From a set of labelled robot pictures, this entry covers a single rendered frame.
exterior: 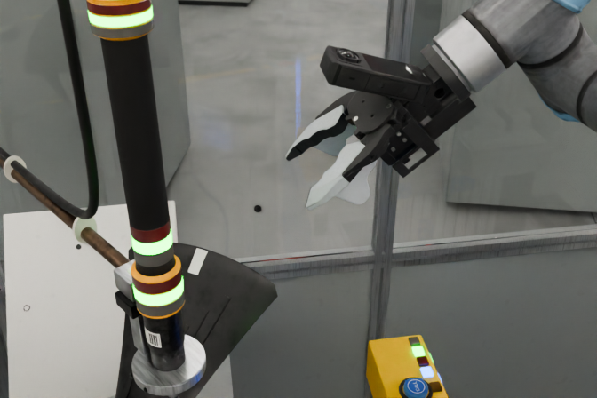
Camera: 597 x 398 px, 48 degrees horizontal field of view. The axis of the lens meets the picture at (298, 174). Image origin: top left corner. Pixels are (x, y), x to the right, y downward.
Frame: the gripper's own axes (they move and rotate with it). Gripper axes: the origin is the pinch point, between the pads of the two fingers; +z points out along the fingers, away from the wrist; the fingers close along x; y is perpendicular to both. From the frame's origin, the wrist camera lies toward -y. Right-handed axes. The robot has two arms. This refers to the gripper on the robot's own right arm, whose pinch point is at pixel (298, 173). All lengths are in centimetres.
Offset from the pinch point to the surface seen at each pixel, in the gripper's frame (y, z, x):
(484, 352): 114, 17, 38
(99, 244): -14.1, 16.6, -6.8
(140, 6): -30.3, -6.2, -13.8
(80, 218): -16.0, 17.2, -3.6
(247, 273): 5.8, 13.4, -1.2
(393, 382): 49, 18, 4
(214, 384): 49, 55, 27
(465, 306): 97, 11, 40
